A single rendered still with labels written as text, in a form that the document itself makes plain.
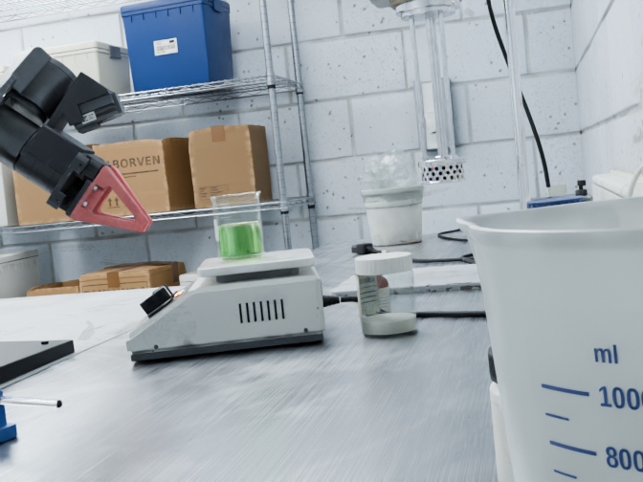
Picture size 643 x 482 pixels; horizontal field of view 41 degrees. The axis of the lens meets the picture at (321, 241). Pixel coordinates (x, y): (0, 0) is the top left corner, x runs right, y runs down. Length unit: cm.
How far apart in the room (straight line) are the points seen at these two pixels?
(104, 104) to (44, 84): 8
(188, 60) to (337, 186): 73
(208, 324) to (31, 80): 35
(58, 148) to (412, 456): 58
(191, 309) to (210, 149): 224
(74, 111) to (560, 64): 248
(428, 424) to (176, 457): 16
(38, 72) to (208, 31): 218
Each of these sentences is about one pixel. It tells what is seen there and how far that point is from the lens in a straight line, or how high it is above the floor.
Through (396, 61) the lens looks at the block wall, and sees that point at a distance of 331.
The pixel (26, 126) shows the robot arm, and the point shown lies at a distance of 99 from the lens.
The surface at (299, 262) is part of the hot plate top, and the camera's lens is 86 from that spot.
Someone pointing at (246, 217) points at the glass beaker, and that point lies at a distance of 89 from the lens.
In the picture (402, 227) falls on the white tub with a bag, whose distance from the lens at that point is 187.
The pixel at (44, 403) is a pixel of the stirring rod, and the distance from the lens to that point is 63.
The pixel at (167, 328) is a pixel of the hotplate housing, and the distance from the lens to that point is 87.
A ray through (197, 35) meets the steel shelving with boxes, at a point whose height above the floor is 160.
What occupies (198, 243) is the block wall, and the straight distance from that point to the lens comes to 352.
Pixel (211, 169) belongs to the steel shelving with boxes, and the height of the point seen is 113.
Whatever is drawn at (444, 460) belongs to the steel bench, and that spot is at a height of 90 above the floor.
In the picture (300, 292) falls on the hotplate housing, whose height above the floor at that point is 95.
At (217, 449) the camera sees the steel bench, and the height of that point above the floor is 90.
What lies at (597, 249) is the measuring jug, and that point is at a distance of 22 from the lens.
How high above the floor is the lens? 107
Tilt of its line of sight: 4 degrees down
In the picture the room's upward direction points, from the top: 6 degrees counter-clockwise
